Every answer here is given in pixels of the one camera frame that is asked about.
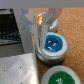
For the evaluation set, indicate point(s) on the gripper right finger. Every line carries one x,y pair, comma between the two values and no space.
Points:
44,23

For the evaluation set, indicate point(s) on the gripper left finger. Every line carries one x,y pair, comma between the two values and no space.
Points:
34,25

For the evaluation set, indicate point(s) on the red button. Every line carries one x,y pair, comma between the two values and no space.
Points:
54,24

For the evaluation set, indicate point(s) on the blue button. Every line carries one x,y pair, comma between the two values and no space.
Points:
53,44

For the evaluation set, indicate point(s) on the wooden drawer box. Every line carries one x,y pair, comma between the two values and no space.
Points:
74,25

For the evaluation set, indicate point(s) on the green button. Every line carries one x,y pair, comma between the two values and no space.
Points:
63,76

